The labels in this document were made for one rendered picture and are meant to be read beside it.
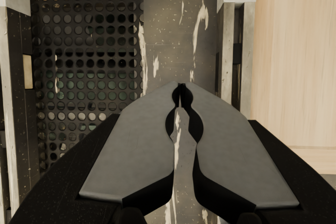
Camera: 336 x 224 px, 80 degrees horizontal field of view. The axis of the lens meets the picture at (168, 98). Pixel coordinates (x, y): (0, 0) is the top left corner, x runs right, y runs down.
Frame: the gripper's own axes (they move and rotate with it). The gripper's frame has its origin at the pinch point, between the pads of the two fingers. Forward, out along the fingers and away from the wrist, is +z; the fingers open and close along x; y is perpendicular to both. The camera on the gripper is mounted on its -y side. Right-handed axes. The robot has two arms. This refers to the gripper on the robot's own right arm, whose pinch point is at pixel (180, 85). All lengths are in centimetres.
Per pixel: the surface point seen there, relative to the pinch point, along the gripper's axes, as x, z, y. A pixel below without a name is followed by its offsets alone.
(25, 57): -34.4, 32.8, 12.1
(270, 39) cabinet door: 20.6, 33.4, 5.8
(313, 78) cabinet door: 30.7, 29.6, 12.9
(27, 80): -34.2, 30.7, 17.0
